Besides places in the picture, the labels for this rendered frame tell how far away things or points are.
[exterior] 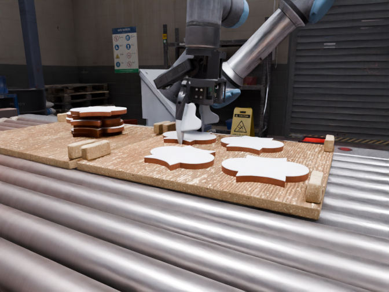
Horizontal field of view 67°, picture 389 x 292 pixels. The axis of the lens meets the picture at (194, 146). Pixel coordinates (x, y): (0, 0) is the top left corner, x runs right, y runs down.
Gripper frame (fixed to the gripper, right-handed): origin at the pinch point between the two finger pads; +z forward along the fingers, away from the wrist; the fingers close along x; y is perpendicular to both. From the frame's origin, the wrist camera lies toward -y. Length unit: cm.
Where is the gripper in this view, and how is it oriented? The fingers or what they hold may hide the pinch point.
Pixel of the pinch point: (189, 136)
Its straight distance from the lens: 70.6
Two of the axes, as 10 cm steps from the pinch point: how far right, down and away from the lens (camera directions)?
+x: 4.6, -2.2, 8.6
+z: -0.6, 9.6, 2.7
